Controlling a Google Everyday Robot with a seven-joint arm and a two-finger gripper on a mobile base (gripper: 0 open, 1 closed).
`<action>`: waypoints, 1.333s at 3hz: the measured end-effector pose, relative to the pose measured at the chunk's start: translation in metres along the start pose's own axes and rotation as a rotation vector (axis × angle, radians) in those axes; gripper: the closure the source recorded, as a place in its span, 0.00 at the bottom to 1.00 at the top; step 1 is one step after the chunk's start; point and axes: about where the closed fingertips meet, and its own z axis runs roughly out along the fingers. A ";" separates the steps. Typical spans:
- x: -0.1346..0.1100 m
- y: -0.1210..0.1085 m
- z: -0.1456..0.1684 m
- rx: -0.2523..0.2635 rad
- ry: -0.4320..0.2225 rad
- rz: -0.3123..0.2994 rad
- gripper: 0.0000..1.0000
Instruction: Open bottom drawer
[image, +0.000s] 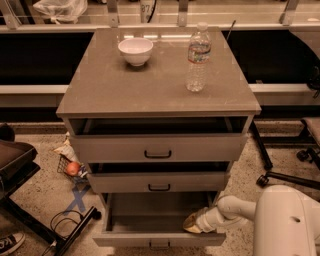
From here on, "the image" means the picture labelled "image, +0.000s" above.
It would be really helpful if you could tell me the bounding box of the grey drawer cabinet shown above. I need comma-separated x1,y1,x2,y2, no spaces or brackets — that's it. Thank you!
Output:
55,27,262,219

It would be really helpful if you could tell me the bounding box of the metal railing shelf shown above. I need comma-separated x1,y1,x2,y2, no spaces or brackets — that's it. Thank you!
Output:
0,0,320,30

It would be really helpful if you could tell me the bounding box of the snack bag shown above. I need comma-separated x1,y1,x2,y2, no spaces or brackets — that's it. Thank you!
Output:
54,133,78,162

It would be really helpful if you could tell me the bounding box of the clear plastic bag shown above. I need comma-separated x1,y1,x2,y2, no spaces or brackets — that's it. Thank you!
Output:
33,0,88,24

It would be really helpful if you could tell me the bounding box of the red apple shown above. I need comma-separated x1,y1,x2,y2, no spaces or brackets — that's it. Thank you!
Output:
66,162,80,176

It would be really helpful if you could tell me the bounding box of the black chair on left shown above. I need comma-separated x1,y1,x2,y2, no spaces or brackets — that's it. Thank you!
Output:
0,122,101,256

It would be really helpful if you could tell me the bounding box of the black wire basket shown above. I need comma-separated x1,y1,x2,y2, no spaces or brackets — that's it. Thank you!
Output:
57,155,88,184

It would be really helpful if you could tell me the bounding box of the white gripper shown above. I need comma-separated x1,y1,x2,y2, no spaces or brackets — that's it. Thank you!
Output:
183,207,234,234

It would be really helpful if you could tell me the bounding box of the clear plastic water bottle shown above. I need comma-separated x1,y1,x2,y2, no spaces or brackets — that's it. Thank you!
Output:
186,22,212,92

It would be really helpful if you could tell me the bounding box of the white ceramic bowl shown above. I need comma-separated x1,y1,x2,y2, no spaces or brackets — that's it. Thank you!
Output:
118,37,153,66

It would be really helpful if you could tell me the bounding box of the grey drawer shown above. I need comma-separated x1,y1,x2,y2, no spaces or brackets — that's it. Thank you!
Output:
87,162,229,193
93,192,226,250
71,117,247,163

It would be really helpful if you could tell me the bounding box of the black cable on floor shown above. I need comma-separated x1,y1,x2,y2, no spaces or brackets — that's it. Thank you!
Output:
40,209,86,256

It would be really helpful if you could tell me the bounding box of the black office chair base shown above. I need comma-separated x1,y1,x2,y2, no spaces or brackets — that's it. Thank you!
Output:
249,117,320,192

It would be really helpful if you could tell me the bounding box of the black and white sneaker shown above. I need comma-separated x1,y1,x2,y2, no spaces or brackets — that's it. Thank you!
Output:
0,232,25,256

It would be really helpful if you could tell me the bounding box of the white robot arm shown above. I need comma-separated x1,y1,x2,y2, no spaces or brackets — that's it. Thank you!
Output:
183,185,320,256

